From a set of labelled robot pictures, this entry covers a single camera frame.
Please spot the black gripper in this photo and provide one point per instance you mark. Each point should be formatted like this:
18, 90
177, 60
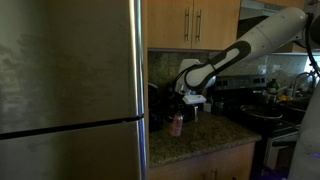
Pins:
184, 107

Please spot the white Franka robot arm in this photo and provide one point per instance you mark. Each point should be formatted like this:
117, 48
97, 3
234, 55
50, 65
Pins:
266, 33

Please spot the black air fryer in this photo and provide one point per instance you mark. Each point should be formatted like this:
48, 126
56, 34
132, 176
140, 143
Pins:
167, 100

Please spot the small white container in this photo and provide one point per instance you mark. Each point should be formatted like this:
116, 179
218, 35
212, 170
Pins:
207, 107

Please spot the black coffee maker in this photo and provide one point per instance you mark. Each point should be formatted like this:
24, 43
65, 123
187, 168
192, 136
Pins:
155, 110

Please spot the black kitchen stove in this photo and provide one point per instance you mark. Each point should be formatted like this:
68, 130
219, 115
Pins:
240, 100

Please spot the wooden base cabinet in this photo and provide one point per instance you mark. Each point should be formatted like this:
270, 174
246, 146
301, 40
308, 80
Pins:
213, 163

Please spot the black frying pan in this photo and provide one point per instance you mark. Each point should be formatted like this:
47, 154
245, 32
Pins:
261, 112

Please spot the green glass bottle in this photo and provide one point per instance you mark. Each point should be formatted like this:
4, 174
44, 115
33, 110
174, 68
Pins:
273, 86

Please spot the small yellow item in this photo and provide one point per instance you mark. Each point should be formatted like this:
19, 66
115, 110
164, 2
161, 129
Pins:
283, 98

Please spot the white cup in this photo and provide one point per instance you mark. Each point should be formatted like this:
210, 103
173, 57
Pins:
289, 92

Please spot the kitchen sink basin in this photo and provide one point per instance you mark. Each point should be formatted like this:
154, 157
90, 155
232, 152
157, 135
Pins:
296, 104

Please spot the curved metal faucet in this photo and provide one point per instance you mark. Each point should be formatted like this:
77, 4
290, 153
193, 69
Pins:
296, 78

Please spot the silver range hood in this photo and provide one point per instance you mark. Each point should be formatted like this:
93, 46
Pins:
253, 10

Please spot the stainless steel fridge door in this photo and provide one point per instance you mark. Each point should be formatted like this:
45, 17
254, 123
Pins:
66, 66

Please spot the stainless steel freezer drawer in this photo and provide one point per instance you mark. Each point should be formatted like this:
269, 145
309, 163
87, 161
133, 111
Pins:
66, 153

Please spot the wooden cabinet above hood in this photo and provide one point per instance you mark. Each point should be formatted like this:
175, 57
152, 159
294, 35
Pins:
290, 2

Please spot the wooden wall cabinet door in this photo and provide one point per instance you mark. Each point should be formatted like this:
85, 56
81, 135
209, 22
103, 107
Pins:
166, 23
216, 23

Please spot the white wall outlet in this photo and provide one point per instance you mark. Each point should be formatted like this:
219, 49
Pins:
262, 70

